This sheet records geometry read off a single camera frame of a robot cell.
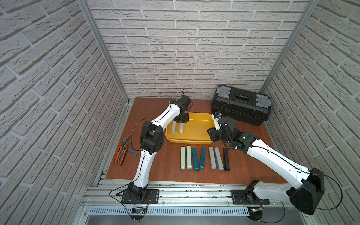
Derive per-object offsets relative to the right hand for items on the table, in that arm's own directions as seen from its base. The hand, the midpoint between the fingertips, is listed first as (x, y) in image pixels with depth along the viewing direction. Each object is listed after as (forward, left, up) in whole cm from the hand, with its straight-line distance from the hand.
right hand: (212, 129), depth 79 cm
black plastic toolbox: (+21, -26, -4) cm, 34 cm away
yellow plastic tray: (+12, +9, -21) cm, 26 cm away
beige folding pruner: (+13, +24, -16) cm, 31 cm away
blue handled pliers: (+2, +56, -17) cm, 59 cm away
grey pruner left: (-10, -1, -17) cm, 20 cm away
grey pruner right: (-11, -5, -17) cm, 21 cm away
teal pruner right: (-11, +6, -18) cm, 22 cm away
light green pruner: (-9, +14, -17) cm, 23 cm away
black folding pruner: (-12, -9, -17) cm, 23 cm away
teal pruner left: (-10, +10, -18) cm, 23 cm away
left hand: (+17, +14, -11) cm, 25 cm away
